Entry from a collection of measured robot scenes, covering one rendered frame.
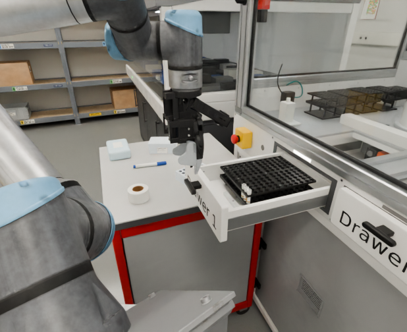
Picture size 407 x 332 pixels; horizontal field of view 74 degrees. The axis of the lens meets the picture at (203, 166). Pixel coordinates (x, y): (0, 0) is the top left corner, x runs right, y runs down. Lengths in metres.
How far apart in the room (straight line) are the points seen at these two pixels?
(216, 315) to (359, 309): 0.65
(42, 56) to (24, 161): 4.17
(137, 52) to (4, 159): 0.31
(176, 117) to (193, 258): 0.62
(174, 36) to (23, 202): 0.39
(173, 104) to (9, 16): 0.31
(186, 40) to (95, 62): 4.16
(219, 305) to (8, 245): 0.24
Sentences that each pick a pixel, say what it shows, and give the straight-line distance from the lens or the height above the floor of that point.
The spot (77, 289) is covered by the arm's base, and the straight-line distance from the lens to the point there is 0.38.
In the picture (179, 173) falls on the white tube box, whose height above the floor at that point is 0.80.
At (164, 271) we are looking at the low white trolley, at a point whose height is 0.48.
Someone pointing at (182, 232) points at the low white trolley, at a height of 0.65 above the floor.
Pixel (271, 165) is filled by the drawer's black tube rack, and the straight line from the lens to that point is 0.89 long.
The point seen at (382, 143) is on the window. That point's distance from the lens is 0.71.
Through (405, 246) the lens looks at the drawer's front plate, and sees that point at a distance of 0.70.
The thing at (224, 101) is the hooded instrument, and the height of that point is 0.90.
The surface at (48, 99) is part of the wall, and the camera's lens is 4.81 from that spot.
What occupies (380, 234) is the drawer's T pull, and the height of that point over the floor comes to 0.91.
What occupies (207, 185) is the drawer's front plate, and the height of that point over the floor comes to 0.93.
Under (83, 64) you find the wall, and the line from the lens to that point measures 4.71.
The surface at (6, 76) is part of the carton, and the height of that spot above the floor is 0.71.
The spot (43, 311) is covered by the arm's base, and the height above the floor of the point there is 1.02.
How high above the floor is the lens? 1.29
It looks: 28 degrees down
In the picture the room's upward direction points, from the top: straight up
